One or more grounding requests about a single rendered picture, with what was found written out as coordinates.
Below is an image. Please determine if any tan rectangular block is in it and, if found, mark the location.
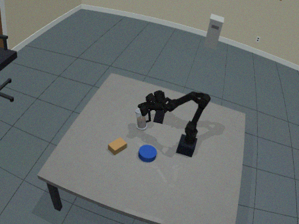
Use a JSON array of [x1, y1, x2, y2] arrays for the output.
[[108, 138, 127, 155]]

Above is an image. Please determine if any black flat rectangular pad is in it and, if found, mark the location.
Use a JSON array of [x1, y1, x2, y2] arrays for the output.
[[153, 110, 165, 124]]

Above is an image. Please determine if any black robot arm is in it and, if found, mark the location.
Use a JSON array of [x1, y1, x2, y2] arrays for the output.
[[146, 90, 210, 146]]

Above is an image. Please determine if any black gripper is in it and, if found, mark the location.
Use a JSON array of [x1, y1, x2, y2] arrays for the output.
[[138, 101, 157, 116]]

